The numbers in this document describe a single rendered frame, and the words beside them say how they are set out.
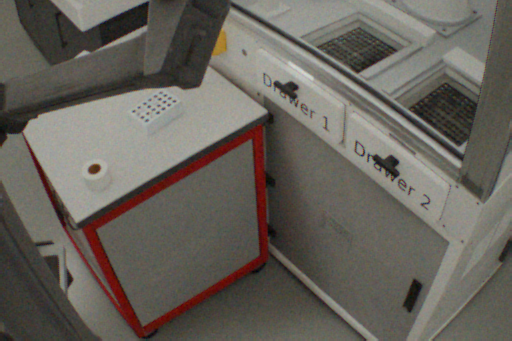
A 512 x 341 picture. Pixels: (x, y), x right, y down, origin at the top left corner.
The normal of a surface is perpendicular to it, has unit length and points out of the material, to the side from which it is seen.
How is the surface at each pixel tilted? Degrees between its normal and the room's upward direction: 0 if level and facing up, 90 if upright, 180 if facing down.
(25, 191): 0
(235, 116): 0
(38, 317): 90
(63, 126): 0
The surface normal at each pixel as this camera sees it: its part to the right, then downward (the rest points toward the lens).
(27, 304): 0.26, 0.67
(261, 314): -0.04, -0.71
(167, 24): -0.48, -0.13
